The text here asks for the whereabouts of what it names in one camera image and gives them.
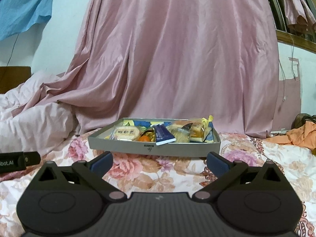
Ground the wooden window frame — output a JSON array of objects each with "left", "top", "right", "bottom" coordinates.
[{"left": 276, "top": 30, "right": 316, "bottom": 54}]

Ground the blue cloth on wall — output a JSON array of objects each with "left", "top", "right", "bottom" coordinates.
[{"left": 1, "top": 0, "right": 53, "bottom": 40}]

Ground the orange cloth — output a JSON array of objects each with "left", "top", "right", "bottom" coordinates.
[{"left": 266, "top": 121, "right": 316, "bottom": 156}]

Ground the thin black cable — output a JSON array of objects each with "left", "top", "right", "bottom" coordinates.
[{"left": 6, "top": 33, "right": 20, "bottom": 68}]

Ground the brown wooden headboard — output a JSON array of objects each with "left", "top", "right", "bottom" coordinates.
[{"left": 0, "top": 66, "right": 31, "bottom": 94}]

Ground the dark blue snack stick packet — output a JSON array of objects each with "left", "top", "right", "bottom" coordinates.
[{"left": 153, "top": 124, "right": 176, "bottom": 146}]

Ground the pale pink duvet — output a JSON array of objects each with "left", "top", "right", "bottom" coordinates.
[{"left": 1, "top": 71, "right": 78, "bottom": 156}]

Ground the orange snack packet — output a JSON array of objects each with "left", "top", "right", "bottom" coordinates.
[{"left": 138, "top": 132, "right": 156, "bottom": 142}]

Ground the rice cracker packet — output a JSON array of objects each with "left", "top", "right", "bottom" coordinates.
[{"left": 109, "top": 126, "right": 144, "bottom": 141}]

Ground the pink satin curtain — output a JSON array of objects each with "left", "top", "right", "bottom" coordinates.
[{"left": 13, "top": 0, "right": 279, "bottom": 138}]

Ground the yellow snack wrapper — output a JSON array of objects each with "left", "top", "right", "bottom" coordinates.
[{"left": 198, "top": 115, "right": 213, "bottom": 142}]

